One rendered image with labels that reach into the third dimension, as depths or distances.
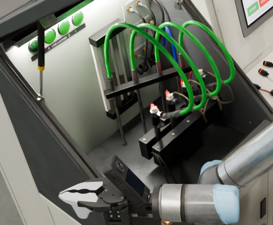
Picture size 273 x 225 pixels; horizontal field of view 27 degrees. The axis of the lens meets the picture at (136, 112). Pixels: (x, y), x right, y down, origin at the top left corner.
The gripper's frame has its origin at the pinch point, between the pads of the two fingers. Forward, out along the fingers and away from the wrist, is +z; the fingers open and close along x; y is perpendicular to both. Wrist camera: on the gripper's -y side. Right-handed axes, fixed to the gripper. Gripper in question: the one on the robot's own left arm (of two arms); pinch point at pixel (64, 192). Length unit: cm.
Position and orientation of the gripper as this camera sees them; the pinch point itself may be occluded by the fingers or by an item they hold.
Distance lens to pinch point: 117.6
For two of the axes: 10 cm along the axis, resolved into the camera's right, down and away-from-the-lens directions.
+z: -9.8, 0.1, 2.1
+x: 1.7, -5.6, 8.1
